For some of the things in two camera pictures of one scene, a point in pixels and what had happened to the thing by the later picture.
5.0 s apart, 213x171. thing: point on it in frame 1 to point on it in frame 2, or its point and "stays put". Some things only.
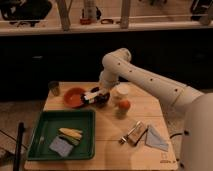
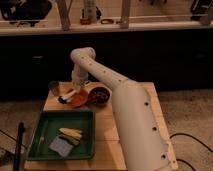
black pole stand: (21, 128) stays put
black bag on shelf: (25, 11) stays put
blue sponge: (61, 147) stays put
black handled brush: (88, 97) to (63, 99)
